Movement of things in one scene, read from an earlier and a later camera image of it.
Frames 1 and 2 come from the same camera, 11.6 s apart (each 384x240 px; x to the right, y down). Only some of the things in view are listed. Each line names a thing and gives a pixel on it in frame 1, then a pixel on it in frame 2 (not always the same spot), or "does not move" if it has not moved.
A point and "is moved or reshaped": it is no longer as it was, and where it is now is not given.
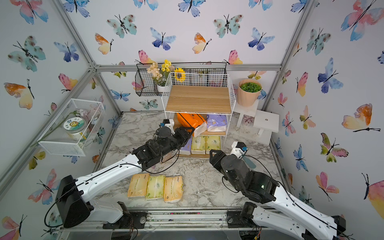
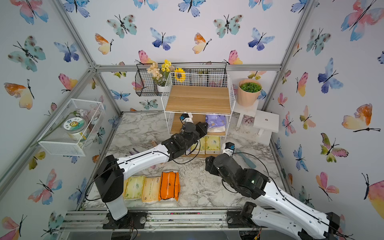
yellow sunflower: [180, 74] does not move
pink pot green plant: [248, 92] does not move
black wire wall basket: [146, 83] does not move
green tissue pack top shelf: [155, 187] -> [133, 188]
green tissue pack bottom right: [213, 142] does not move
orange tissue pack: [191, 120] is moved or reshaped
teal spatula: [249, 162] does not move
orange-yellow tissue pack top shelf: [173, 188] -> [151, 189]
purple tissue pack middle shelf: [216, 122] does not move
